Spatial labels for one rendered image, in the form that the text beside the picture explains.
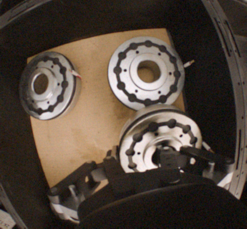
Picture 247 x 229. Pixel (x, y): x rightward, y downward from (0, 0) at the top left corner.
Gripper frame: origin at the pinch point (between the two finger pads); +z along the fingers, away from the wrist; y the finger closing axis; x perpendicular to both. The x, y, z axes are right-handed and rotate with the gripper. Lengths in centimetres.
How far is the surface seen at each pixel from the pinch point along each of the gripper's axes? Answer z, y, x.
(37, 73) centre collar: 1.1, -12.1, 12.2
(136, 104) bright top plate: 1.4, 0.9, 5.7
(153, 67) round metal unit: 3.1, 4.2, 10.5
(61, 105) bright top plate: 1.4, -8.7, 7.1
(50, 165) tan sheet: 4.3, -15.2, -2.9
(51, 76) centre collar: 1.0, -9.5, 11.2
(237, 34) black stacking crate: 4.7, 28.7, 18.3
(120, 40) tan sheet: 4.9, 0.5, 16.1
